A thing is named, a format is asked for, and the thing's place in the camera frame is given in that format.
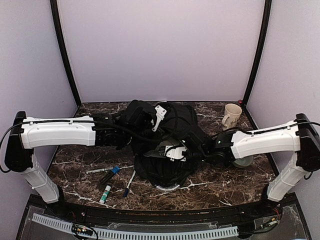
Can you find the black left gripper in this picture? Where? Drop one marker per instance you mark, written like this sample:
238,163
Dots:
154,142

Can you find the black student backpack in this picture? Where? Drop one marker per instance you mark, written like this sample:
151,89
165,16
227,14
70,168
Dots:
161,170

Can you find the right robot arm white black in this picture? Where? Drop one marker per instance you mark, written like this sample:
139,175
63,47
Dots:
298,136

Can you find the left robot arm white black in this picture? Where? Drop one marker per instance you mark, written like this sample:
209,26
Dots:
28,133

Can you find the black marker blue cap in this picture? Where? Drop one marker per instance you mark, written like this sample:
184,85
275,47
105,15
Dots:
109,175

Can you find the pale green ceramic bowl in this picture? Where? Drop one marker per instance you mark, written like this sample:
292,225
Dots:
243,162

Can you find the white ceramic mug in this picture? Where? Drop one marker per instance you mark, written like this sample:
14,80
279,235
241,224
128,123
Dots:
232,113

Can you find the white pen blue cap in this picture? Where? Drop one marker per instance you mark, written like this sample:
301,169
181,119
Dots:
126,191

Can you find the white green glue stick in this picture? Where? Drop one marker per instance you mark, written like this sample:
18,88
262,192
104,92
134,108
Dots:
105,194

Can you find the thin white pen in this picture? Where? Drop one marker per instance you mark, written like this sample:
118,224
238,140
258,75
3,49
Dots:
99,170

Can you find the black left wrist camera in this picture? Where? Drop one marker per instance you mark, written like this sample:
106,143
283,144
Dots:
136,112

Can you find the white slotted cable duct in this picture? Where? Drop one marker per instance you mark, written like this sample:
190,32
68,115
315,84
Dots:
133,232

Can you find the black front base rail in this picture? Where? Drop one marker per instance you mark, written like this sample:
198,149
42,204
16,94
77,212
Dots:
90,215

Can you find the black left corner post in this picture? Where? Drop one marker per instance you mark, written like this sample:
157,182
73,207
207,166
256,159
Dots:
63,51

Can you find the black corner post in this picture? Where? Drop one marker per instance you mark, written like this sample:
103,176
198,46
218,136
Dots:
259,51
63,51

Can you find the black right corner post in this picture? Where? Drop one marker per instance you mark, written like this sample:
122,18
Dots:
259,51

